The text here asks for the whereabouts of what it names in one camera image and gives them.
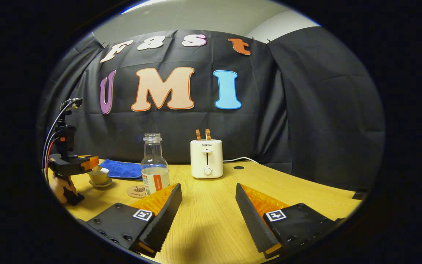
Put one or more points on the blue towel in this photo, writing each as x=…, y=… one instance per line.
x=123, y=169

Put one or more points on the white toaster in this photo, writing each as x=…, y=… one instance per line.
x=200, y=161

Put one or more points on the cream teacup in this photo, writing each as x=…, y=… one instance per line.
x=99, y=178

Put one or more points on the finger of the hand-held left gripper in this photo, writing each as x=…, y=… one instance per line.
x=88, y=164

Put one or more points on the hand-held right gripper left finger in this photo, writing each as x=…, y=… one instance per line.
x=165, y=220

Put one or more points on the black backdrop cloth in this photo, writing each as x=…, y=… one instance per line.
x=306, y=110

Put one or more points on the round cork coaster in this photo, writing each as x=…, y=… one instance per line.
x=134, y=191

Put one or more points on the cream saucer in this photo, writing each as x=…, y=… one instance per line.
x=103, y=184

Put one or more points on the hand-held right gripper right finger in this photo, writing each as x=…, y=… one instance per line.
x=253, y=220

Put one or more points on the small black block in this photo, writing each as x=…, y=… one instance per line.
x=360, y=193

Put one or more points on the clear water bottle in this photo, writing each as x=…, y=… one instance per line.
x=154, y=161

